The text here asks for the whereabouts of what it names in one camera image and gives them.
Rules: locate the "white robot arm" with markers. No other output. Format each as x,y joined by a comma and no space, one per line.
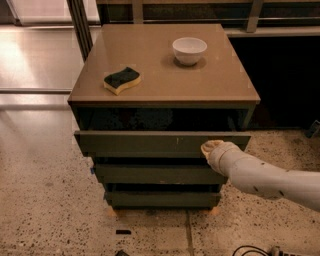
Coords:
252,175

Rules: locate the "grey drawer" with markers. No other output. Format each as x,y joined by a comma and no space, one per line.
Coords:
160,174
151,144
126,199

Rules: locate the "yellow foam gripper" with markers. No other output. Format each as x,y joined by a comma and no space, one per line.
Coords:
216,156

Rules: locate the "small black floor object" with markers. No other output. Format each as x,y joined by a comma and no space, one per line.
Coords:
121,253

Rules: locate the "dark object at right wall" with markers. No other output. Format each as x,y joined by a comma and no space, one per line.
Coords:
313,130

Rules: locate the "metal window railing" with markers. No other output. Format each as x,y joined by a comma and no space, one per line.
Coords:
248,15

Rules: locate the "grey middle drawer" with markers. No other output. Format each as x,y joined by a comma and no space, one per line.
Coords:
160,174

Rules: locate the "brown drawer cabinet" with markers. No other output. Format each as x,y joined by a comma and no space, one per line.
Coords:
213,95

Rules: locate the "white ceramic bowl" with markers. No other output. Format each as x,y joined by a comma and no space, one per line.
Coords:
188,50

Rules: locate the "yellow green sponge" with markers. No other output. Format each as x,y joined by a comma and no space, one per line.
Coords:
122,80

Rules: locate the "grey top drawer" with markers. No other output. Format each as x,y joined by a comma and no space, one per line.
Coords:
151,144

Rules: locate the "grey bottom drawer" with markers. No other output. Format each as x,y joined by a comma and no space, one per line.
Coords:
126,199

